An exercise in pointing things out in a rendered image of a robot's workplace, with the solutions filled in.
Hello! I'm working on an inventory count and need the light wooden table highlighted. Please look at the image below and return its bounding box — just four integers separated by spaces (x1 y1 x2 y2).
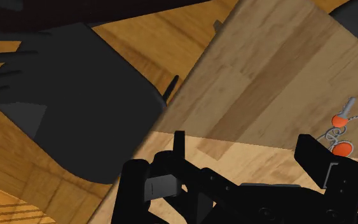
86 0 358 224

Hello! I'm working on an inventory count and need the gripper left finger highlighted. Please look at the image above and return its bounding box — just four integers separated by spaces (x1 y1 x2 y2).
110 130 239 224

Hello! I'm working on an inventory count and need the orange balls grey wire toy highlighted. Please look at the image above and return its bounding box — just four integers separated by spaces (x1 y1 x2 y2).
316 96 358 158

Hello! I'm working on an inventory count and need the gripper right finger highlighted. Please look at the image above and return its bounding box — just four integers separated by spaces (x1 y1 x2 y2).
293 133 358 224

